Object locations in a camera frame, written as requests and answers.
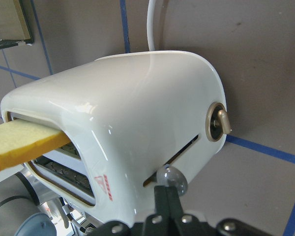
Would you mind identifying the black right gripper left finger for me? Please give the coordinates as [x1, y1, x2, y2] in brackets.
[154, 186, 170, 223]

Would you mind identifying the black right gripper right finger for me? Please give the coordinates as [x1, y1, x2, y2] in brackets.
[165, 186, 183, 223]

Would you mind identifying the white two-slot toaster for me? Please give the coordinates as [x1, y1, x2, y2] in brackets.
[0, 51, 226, 225]

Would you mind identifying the toast slice in toaster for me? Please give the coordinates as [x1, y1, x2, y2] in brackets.
[0, 119, 70, 171]

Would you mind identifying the white toaster power cable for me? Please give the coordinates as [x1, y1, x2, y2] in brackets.
[147, 0, 159, 52]

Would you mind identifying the wire basket with wooden shelf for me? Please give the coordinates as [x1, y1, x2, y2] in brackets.
[0, 0, 34, 50]

